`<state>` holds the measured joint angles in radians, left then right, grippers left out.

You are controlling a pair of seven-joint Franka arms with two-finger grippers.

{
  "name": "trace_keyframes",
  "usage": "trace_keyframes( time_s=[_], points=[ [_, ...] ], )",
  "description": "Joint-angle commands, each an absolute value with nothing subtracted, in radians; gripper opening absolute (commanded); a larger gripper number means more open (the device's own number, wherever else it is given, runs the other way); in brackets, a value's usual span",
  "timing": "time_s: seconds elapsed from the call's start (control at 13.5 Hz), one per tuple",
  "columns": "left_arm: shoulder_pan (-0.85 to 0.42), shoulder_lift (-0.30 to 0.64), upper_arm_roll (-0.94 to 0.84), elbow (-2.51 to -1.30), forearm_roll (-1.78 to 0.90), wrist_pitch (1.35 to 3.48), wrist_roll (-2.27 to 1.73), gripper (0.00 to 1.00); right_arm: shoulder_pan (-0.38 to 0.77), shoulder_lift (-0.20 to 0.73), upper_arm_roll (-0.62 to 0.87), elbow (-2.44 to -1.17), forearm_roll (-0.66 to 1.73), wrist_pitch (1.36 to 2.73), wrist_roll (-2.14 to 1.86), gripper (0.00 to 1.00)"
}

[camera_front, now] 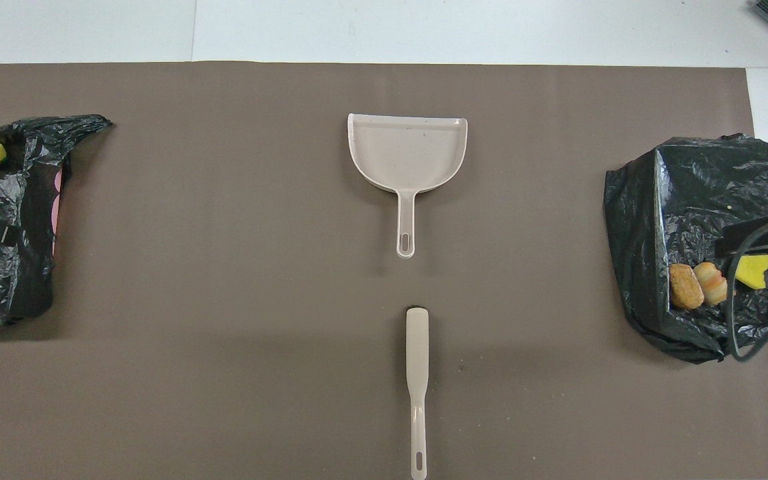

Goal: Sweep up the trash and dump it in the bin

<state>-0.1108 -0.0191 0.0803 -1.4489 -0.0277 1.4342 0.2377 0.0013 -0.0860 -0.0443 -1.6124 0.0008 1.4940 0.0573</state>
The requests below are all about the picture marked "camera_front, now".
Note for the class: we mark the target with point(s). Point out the green yellow sponge piece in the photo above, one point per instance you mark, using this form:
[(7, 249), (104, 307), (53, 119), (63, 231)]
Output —
[(754, 271)]

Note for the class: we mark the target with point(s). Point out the pale croissant piece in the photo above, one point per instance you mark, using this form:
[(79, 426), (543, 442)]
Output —
[(710, 283)]

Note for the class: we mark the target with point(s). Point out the brown bread roll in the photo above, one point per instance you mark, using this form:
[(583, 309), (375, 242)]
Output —
[(686, 286)]

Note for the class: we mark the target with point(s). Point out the beige hand brush black bristles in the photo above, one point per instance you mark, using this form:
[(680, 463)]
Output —
[(417, 346)]

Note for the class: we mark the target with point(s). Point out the beige plastic dustpan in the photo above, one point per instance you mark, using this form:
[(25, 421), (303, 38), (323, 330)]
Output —
[(407, 153)]

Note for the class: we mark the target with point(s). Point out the black bag bin showing pink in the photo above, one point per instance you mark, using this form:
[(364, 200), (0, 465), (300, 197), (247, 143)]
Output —
[(10, 280)]

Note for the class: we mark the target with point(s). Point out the black bag lined bin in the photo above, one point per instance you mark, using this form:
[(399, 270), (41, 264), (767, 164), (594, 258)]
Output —
[(637, 233)]

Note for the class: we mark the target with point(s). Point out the brown paper table mat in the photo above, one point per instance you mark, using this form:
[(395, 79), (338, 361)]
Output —
[(157, 400)]

